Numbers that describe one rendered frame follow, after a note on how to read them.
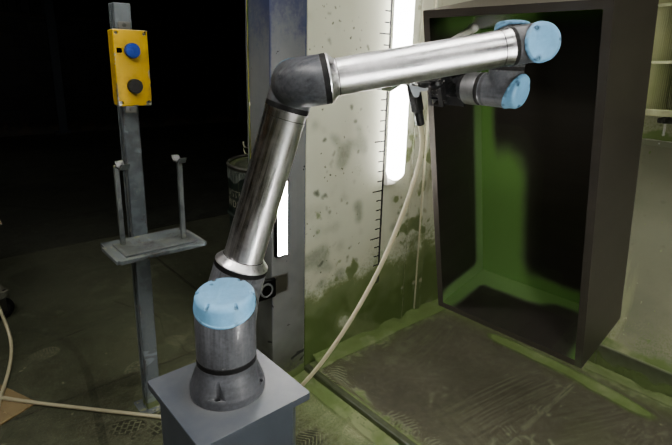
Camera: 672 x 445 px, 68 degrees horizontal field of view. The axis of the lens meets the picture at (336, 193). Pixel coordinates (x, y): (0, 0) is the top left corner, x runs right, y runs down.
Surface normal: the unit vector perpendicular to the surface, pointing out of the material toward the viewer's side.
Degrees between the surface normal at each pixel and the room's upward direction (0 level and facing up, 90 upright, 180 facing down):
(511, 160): 102
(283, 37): 90
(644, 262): 57
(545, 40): 89
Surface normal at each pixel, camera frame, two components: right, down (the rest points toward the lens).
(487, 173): -0.73, 0.35
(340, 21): 0.66, 0.21
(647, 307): -0.62, -0.40
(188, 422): 0.03, -0.97
